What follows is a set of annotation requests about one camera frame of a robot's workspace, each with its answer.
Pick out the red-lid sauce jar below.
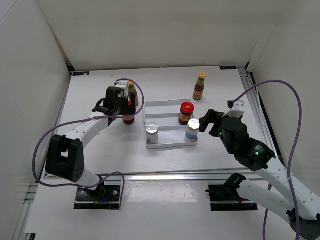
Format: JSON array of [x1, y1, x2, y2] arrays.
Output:
[[178, 101, 195, 125], [122, 103, 135, 125]]

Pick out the white silver-cap shaker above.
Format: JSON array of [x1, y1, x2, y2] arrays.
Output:
[[145, 122, 159, 145], [184, 118, 200, 142]]

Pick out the tall sauce bottle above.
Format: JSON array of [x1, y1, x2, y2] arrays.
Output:
[[128, 81, 139, 107], [192, 72, 206, 101]]

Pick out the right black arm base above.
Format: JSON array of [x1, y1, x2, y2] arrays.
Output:
[[205, 173, 258, 212]]

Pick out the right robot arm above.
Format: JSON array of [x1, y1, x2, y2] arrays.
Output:
[[199, 109, 320, 240]]

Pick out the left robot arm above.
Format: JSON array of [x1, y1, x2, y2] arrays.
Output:
[[45, 84, 136, 200]]

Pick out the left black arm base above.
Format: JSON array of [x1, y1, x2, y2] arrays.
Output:
[[73, 181, 123, 210]]

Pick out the left black corner label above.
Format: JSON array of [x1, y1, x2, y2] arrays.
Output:
[[72, 71, 90, 76]]

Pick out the black corner label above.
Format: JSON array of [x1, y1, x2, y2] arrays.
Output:
[[72, 71, 90, 76], [219, 65, 238, 70]]

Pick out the white divided organizer tray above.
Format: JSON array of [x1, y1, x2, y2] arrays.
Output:
[[144, 99, 197, 149]]

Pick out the right black corner label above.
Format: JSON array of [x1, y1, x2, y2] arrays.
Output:
[[219, 65, 238, 70]]

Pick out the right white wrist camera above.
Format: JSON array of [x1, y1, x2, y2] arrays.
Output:
[[223, 100, 246, 119]]

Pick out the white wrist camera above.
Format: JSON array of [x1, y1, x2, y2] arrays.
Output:
[[223, 100, 246, 119], [114, 80, 129, 98]]

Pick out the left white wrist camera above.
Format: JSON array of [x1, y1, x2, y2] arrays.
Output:
[[114, 80, 129, 98]]

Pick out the aluminium frame rail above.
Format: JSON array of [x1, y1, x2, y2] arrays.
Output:
[[27, 168, 271, 186]]

